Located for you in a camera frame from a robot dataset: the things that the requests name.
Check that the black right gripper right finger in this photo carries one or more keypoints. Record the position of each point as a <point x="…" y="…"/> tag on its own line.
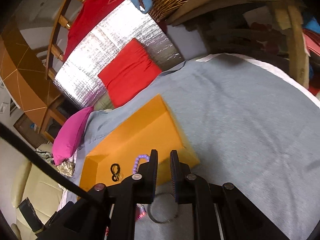
<point x="219" y="212"/>

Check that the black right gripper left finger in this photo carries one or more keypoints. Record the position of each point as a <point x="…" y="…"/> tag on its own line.
<point x="108" y="212"/>

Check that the metal cuff bangle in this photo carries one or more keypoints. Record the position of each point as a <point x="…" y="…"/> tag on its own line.
<point x="163" y="209"/>

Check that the beige leather sofa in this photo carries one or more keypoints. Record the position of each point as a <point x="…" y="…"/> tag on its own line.
<point x="44" y="194"/>

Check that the orange cardboard box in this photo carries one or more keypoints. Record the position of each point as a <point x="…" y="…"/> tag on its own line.
<point x="152" y="127"/>

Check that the magenta pillow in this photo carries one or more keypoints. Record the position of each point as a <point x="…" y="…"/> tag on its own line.
<point x="69" y="136"/>

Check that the grey blanket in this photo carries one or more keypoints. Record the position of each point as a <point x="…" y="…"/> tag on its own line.
<point x="248" y="127"/>

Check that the silver foil panel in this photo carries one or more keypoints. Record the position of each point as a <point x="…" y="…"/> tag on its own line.
<point x="78" y="77"/>

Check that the red cushion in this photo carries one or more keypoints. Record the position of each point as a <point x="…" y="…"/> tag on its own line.
<point x="131" y="71"/>

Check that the wooden cabinet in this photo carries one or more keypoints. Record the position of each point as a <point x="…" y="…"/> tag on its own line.
<point x="23" y="74"/>

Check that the wooden stair railing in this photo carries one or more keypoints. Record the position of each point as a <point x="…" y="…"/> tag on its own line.
<point x="53" y="50"/>

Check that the red cloth on railing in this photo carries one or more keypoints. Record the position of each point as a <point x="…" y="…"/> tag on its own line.
<point x="91" y="13"/>

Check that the wooden table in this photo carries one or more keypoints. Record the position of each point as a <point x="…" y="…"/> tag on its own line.
<point x="269" y="30"/>

